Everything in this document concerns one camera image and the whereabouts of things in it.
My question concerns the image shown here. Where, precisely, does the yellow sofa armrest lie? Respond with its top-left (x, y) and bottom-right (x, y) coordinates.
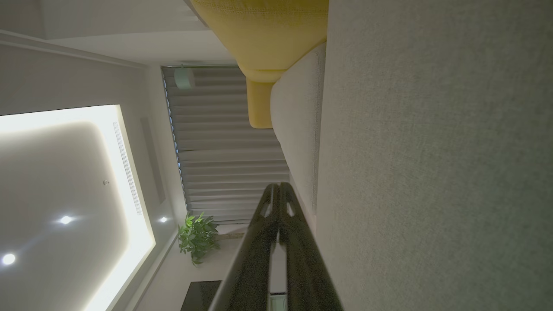
top-left (246, 78), bottom-right (275, 129)

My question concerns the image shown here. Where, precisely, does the green potted plant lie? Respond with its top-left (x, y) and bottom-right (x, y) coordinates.
top-left (178, 212), bottom-right (245, 267)

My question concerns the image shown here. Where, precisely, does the small yellow sofa back cushion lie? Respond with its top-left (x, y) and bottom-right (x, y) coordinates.
top-left (237, 60), bottom-right (288, 83)

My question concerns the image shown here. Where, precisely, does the grey sofa seat cushion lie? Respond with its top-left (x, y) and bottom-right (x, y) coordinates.
top-left (270, 42), bottom-right (327, 236)

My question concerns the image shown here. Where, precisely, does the yellow and grey sofa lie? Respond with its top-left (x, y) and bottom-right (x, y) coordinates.
top-left (315, 0), bottom-right (553, 311)

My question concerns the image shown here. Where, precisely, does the white round ceiling device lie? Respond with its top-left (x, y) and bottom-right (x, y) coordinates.
top-left (174, 66), bottom-right (195, 90)

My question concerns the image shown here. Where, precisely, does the black flat television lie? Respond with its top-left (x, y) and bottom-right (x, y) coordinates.
top-left (181, 281), bottom-right (222, 311)

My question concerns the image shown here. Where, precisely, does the grey pleated curtain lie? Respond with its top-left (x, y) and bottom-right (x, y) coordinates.
top-left (161, 65), bottom-right (291, 225)

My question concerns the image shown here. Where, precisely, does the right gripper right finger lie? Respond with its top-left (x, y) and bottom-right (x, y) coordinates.
top-left (280, 182), bottom-right (344, 311)

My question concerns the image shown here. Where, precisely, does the large yellow sofa back cushion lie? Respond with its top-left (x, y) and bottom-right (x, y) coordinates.
top-left (190, 0), bottom-right (330, 73)

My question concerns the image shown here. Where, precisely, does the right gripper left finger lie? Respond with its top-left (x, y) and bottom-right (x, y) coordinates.
top-left (208, 184), bottom-right (280, 311)

